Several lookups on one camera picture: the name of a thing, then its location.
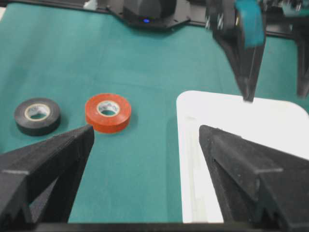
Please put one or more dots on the white plastic tray case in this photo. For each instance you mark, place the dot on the white plastic tray case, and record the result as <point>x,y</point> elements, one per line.
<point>278,124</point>

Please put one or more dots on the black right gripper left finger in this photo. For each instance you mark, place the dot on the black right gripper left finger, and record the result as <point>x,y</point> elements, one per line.
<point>39,182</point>

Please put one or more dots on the orange electrical tape roll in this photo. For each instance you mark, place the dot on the orange electrical tape roll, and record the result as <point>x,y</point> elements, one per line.
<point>108,113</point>

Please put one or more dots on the green table cloth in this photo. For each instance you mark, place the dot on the green table cloth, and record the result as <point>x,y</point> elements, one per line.
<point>70,56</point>

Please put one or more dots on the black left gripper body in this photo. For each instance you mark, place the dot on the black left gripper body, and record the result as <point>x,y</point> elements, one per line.
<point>220,18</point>

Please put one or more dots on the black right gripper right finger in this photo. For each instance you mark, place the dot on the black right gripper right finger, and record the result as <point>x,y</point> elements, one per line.
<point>256,183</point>

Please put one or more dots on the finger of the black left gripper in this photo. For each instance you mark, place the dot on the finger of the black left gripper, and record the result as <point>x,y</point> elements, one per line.
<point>244,45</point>
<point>289,19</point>

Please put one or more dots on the black electrical tape roll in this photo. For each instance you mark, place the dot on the black electrical tape roll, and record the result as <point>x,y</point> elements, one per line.
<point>37,116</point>

